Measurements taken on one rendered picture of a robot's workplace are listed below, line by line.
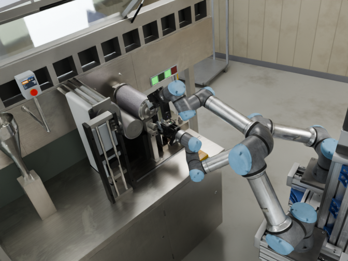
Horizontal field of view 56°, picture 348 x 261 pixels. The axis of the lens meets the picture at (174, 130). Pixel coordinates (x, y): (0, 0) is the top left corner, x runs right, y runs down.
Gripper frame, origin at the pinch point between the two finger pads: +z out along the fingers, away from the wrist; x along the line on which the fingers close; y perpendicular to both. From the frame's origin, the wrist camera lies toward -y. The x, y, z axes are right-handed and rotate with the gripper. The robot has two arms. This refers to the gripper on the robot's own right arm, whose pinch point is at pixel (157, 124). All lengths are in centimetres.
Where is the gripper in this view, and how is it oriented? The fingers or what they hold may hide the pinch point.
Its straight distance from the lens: 203.3
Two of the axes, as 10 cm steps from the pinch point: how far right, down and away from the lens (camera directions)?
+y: -1.1, -7.8, -6.2
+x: -7.4, 4.8, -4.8
